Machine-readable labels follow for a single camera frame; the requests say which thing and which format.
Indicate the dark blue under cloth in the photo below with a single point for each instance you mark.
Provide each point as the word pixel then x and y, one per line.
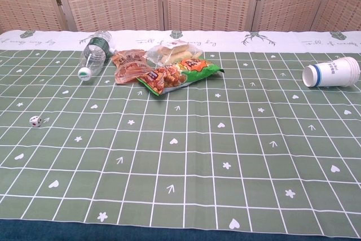
pixel 56 231

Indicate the clear plastic water bottle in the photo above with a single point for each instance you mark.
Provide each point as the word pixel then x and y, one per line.
pixel 94 54

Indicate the white paper cup stack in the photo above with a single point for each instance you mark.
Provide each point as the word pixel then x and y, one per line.
pixel 330 73

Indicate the small white die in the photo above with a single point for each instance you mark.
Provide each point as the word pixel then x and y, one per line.
pixel 35 121

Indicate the orange snack bag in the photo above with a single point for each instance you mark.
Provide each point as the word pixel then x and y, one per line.
pixel 127 67

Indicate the clear bag of bread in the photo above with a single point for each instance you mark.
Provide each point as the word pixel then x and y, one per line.
pixel 172 52

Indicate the green grid tablecloth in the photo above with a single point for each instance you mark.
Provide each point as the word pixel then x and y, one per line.
pixel 197 145

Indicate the green snack bag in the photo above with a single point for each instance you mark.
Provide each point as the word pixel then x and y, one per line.
pixel 180 76

